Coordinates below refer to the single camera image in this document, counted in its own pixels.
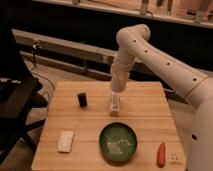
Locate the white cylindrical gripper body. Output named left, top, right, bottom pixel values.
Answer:
left=110, top=63, right=129, bottom=93

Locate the dark ceramic cup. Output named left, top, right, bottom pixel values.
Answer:
left=78, top=93, right=87, bottom=107

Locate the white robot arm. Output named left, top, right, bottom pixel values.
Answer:
left=111, top=24, right=213, bottom=171

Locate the green ceramic bowl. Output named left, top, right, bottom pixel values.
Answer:
left=99, top=122, right=137, bottom=163

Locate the white rectangular eraser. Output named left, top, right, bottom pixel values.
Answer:
left=57, top=131, right=75, bottom=153

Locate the orange carrot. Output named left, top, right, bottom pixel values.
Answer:
left=157, top=143, right=166, bottom=168

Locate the black chair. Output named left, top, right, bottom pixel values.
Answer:
left=0, top=26, right=47, bottom=164

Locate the black cable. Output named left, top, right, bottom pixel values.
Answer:
left=31, top=41, right=57, bottom=101

